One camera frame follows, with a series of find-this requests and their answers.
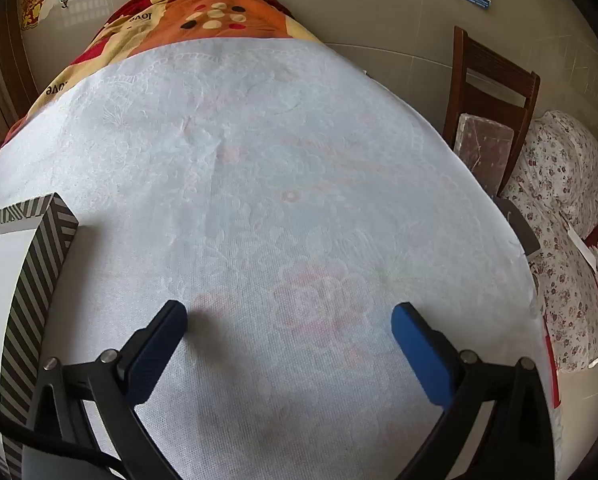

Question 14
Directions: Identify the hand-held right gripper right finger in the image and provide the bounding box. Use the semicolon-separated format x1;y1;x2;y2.
390;302;556;480

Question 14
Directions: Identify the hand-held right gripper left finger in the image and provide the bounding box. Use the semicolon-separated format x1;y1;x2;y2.
26;300;188;480

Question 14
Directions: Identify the striped cardboard box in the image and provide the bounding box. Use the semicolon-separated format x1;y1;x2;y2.
0;192;79;480

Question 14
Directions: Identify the dark grey object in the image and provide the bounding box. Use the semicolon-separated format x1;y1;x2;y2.
494;195;542;256

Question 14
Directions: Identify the white embossed tablecloth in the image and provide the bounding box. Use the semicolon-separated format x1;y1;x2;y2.
0;40;564;480

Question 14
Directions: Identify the floral bedding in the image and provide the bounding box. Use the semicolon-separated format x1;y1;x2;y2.
499;110;598;373

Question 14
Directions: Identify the brown wooden chair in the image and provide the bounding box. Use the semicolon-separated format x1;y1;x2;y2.
441;26;540;196

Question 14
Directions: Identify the orange printed blanket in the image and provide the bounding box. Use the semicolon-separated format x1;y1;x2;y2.
2;0;330;148

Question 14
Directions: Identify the black cable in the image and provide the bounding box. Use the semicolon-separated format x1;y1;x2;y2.
0;395;126;480

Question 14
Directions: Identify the brown wooden door frame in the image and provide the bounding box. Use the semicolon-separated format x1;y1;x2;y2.
0;7;40;161

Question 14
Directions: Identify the orange wall sticker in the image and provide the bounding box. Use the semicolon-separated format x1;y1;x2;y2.
19;0;55;31

